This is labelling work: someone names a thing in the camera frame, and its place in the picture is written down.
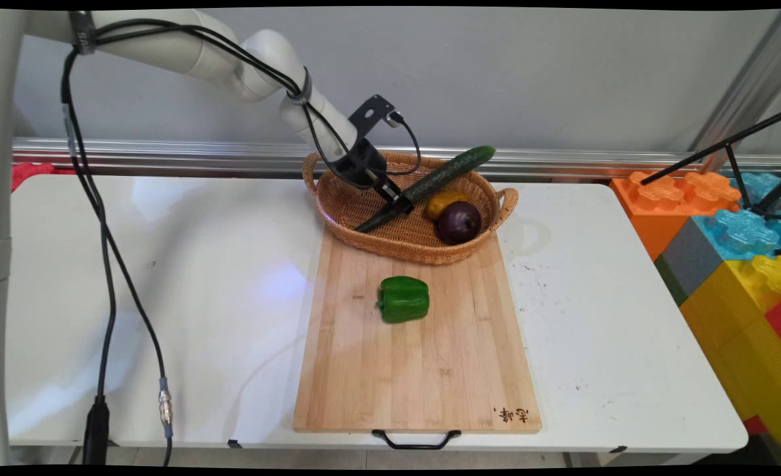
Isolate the green bell pepper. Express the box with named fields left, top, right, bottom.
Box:
left=376, top=276, right=431, bottom=325

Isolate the dark purple onion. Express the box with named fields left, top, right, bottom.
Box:
left=436, top=201, right=483, bottom=246

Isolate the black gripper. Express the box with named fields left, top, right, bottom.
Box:
left=333, top=138, right=415, bottom=216

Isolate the black cutting board handle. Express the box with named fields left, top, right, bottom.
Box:
left=372, top=430, right=462, bottom=451

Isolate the black camera usb cable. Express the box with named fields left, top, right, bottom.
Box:
left=388, top=112, right=423, bottom=178

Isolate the grey velcro strap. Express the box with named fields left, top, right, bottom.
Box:
left=68, top=10, right=98, bottom=55

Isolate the slanted aluminium frame profile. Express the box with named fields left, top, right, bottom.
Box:
left=691, top=10, right=781, bottom=173

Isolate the aluminium rail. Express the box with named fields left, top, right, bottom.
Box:
left=12, top=138, right=781, bottom=179

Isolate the thick black cable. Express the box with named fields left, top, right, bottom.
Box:
left=60, top=19, right=364, bottom=465

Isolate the black tripod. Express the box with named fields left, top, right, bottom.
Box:
left=640, top=106, right=781, bottom=220

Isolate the black cable with silver connector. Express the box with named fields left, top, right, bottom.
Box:
left=66, top=23, right=311, bottom=467

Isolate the bamboo cutting board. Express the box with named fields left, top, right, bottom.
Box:
left=293, top=225, right=542, bottom=435

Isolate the grey foam block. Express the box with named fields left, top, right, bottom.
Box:
left=655, top=218, right=725, bottom=306

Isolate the red cloth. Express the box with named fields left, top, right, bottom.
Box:
left=12, top=163, right=73, bottom=192

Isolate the woven wicker basket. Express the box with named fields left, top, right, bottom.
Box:
left=302, top=151, right=519, bottom=266

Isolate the orange foam block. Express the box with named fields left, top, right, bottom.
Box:
left=610, top=171, right=743, bottom=262

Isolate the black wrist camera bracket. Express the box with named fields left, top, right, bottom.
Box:
left=349, top=95, right=404, bottom=143

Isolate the yellow fruit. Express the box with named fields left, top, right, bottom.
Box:
left=425, top=190, right=472, bottom=221

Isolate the blue foam block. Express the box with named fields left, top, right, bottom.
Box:
left=692, top=172, right=781, bottom=262

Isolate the long green cucumber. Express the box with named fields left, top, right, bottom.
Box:
left=354, top=145, right=497, bottom=233

